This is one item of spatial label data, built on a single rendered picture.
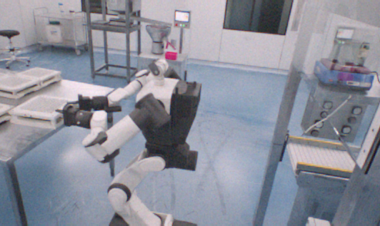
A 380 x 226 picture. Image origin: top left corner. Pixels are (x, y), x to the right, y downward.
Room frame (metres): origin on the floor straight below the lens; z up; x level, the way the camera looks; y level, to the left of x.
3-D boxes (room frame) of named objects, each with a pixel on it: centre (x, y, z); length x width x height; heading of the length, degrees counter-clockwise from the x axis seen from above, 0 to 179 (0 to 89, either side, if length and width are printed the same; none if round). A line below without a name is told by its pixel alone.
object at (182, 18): (4.14, 0.25, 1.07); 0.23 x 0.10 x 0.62; 83
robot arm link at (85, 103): (1.47, 0.60, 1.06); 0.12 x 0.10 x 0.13; 117
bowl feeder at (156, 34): (4.08, 0.52, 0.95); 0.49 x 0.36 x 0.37; 83
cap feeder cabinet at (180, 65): (4.03, 0.48, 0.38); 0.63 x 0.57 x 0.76; 83
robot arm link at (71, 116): (1.28, 0.60, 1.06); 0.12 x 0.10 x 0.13; 77
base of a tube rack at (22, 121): (1.37, 0.80, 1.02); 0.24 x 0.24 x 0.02; 84
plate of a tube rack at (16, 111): (1.37, 0.80, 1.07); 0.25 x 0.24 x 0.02; 174
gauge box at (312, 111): (1.18, -0.65, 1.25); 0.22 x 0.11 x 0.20; 83
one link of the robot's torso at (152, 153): (1.31, 0.15, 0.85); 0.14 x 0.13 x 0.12; 175
